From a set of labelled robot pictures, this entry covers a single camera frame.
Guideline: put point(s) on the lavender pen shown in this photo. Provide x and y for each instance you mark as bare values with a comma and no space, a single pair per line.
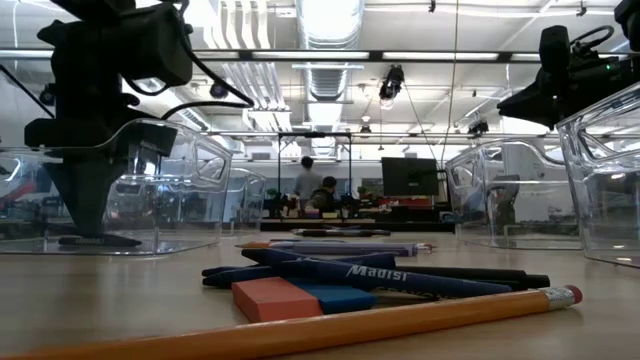
345,248

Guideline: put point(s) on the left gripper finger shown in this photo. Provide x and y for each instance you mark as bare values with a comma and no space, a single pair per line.
75,195
100,195

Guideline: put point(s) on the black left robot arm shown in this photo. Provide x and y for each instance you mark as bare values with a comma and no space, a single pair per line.
100,30

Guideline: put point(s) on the black pen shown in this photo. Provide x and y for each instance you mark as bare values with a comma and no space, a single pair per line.
500,276
340,233

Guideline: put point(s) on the black overhead camera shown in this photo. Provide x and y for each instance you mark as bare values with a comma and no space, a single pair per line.
392,80

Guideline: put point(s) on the silver round ceiling duct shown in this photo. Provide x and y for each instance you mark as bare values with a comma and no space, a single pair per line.
327,30

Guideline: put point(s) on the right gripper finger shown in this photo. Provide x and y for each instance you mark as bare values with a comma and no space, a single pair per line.
530,107

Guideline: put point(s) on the black aluminium table frame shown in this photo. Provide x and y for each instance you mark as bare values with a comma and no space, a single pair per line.
410,226

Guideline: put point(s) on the black ceiling spotlight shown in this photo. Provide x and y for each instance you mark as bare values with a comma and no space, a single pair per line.
477,127
218,90

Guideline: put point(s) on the black computer monitor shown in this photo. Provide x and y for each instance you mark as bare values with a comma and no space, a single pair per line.
410,176

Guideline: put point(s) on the black overhead beam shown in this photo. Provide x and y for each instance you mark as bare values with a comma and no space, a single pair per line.
376,56

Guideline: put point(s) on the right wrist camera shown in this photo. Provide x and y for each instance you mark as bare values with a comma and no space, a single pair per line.
555,50

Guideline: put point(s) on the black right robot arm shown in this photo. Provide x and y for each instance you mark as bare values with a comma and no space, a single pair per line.
631,22

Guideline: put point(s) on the person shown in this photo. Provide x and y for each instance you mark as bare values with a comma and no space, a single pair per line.
306,182
325,197

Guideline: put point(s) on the clear plastic bin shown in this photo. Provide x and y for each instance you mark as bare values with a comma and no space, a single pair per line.
190,210
500,215
610,210
250,200

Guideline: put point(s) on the blue Madisi print pen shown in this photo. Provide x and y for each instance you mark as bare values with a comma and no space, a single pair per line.
400,277

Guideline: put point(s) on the orange-red eraser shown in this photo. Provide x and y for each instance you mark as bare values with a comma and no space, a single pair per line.
275,300

